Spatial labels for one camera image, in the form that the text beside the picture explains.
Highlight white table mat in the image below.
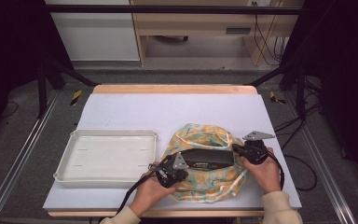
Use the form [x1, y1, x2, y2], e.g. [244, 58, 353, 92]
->
[42, 92, 302, 211]

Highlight wooden table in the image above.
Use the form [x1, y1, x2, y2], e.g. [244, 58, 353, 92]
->
[47, 84, 298, 218]

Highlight black hanging desk cables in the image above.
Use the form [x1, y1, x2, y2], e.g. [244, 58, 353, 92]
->
[252, 1, 289, 67]

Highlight white plastic tray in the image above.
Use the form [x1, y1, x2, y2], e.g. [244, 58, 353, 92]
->
[53, 129, 158, 189]

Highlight black metal stand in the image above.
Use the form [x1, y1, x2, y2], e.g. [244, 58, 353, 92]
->
[36, 60, 102, 119]
[247, 61, 309, 121]

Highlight orange flower print cloth bag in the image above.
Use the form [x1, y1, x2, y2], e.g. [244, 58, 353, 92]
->
[161, 123, 251, 203]

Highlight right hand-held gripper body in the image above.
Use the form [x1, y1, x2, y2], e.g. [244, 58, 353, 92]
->
[239, 130, 276, 165]

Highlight light wooden desk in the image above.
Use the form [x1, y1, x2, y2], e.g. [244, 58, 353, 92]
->
[130, 0, 306, 67]

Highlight person's right hand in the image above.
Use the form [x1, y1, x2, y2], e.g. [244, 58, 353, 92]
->
[241, 147, 282, 195]

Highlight black case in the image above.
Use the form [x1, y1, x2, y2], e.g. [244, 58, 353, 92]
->
[180, 147, 236, 171]

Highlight right hand-held gripper cable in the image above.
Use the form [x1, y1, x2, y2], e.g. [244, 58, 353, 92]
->
[265, 149, 285, 191]

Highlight white cabinet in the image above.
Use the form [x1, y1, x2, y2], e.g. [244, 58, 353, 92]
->
[44, 0, 141, 62]

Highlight black horizontal frame bar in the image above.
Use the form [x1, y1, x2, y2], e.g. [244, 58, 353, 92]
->
[43, 4, 304, 16]

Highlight black floor cables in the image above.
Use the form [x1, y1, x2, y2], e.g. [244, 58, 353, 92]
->
[272, 74, 323, 192]

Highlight yellow black tape piece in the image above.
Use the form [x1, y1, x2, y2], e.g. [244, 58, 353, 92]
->
[268, 91, 287, 105]
[70, 89, 84, 107]

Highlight aluminium rail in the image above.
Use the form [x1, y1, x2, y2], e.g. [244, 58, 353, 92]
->
[0, 90, 61, 224]
[283, 91, 358, 224]

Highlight left hand-held gripper cable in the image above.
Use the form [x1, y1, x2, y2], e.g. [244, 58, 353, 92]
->
[97, 162, 171, 224]

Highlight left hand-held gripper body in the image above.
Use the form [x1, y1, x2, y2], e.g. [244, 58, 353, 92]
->
[155, 152, 190, 189]

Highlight person's left hand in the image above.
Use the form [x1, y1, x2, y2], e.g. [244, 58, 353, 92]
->
[130, 169, 185, 218]

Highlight thin black floor cable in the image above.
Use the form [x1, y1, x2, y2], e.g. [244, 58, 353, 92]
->
[0, 100, 21, 119]

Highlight hand-held gripper cable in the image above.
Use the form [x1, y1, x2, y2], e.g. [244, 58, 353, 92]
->
[97, 162, 171, 224]
[265, 149, 285, 191]

